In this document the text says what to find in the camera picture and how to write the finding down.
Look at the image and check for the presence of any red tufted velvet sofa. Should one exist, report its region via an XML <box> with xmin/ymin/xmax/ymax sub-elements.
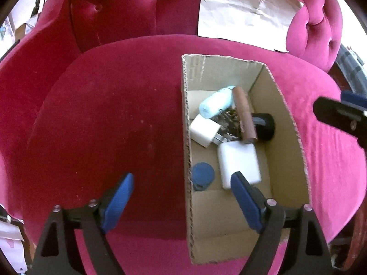
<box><xmin>0</xmin><ymin>0</ymin><xmax>367</xmax><ymax>275</ymax></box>

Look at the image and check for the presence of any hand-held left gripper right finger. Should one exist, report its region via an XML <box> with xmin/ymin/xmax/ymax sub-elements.
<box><xmin>230</xmin><ymin>171</ymin><xmax>334</xmax><ymax>275</ymax></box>

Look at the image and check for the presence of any small black case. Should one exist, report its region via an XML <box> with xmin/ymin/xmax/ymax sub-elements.
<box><xmin>252</xmin><ymin>113</ymin><xmax>276</xmax><ymax>142</ymax></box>

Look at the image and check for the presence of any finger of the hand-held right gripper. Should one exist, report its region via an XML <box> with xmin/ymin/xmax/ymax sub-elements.
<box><xmin>341</xmin><ymin>90</ymin><xmax>367</xmax><ymax>111</ymax></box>
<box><xmin>313</xmin><ymin>97</ymin><xmax>367</xmax><ymax>149</ymax></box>

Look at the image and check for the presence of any pink white storage box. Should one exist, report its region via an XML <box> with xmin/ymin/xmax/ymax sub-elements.
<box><xmin>0</xmin><ymin>203</ymin><xmax>29</xmax><ymax>272</ymax></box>

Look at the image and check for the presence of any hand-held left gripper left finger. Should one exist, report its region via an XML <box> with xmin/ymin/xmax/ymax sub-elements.
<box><xmin>29</xmin><ymin>173</ymin><xmax>135</xmax><ymax>275</ymax></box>

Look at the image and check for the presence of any blue round key fob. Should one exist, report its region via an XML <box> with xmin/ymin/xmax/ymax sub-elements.
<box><xmin>192</xmin><ymin>162</ymin><xmax>215</xmax><ymax>192</ymax></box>

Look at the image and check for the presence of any white square charger plug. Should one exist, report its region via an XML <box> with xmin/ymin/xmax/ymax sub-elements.
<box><xmin>217</xmin><ymin>143</ymin><xmax>262</xmax><ymax>190</ymax></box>

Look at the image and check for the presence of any brown lipstick tube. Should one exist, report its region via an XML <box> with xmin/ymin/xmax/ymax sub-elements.
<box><xmin>232</xmin><ymin>86</ymin><xmax>258</xmax><ymax>144</ymax></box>

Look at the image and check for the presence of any white plastic bottle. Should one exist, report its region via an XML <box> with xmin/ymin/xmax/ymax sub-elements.
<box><xmin>199</xmin><ymin>85</ymin><xmax>236</xmax><ymax>119</ymax></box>

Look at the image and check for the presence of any creased beige paper sheet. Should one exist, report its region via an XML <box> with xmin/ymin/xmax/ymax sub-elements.
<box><xmin>198</xmin><ymin>0</ymin><xmax>304</xmax><ymax>53</ymax></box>

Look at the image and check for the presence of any white oblong charger plug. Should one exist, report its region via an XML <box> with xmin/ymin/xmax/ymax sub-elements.
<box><xmin>189</xmin><ymin>114</ymin><xmax>227</xmax><ymax>149</ymax></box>

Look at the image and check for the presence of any cardboard box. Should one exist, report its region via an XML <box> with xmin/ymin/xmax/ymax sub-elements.
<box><xmin>181</xmin><ymin>54</ymin><xmax>313</xmax><ymax>265</ymax></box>

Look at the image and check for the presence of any metal keychain with gold charm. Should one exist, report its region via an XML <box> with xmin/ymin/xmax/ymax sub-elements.
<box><xmin>214</xmin><ymin>107</ymin><xmax>244</xmax><ymax>142</ymax></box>

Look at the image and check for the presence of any dark wooden furniture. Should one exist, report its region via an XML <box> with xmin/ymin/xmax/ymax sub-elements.
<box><xmin>330</xmin><ymin>229</ymin><xmax>367</xmax><ymax>270</ymax></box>

